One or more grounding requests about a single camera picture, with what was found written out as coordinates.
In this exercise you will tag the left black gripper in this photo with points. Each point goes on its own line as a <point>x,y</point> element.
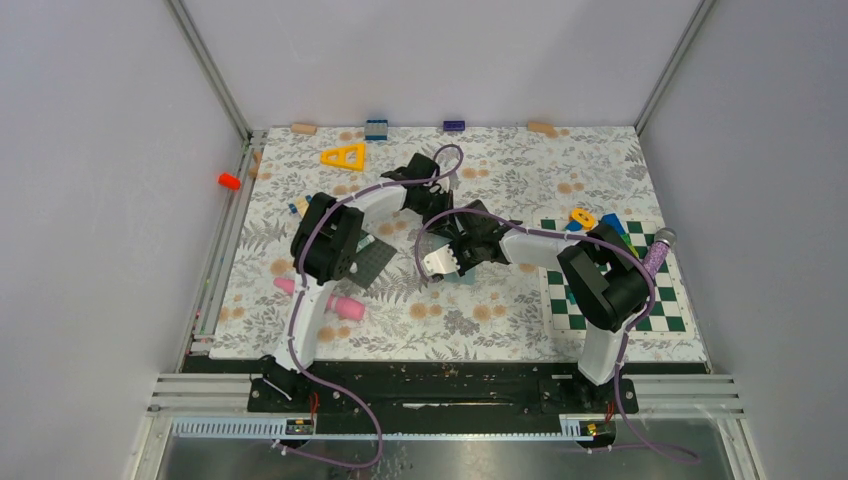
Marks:
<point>446,199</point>

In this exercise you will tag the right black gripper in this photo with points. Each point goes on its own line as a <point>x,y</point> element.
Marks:
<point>455,247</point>

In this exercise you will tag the light blue envelope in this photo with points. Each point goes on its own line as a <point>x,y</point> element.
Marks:
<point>460,278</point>

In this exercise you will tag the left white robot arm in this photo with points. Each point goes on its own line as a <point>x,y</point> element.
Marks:
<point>324,245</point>

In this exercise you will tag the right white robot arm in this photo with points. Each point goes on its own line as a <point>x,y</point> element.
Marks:
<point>612,287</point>

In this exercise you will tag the floral table mat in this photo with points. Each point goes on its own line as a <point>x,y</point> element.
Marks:
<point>496,312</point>

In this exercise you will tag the grey lego baseplate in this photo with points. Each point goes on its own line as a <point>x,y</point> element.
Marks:
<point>370,261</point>

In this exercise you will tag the yellow triangle toy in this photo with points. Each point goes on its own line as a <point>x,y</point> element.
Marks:
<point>350,157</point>

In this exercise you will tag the blue lego brick stack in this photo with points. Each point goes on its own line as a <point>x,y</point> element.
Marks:
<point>376,130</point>

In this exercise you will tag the dark purple lego brick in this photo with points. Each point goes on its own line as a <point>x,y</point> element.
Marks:
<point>454,126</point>

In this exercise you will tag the blue green lego block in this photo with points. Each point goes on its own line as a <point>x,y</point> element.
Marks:
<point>574,226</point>

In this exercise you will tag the green white chessboard mat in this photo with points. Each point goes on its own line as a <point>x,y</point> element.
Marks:
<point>670,318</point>

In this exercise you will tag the wooden toy car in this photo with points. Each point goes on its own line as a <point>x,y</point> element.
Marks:
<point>299,206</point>

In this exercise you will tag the left wooden cylinder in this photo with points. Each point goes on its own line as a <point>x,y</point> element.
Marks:
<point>304,129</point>

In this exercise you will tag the wooden cylinder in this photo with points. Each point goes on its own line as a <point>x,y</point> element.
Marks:
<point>304,129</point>
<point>548,130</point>

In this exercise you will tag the right wooden cylinder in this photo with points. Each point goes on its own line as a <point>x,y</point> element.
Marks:
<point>548,130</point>

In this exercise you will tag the rainbow lego brick stack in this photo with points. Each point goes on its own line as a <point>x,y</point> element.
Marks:
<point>613,220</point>

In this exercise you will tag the orange red cap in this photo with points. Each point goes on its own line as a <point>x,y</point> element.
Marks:
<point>229,181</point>

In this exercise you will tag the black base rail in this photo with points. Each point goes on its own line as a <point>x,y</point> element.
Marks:
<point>422,398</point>

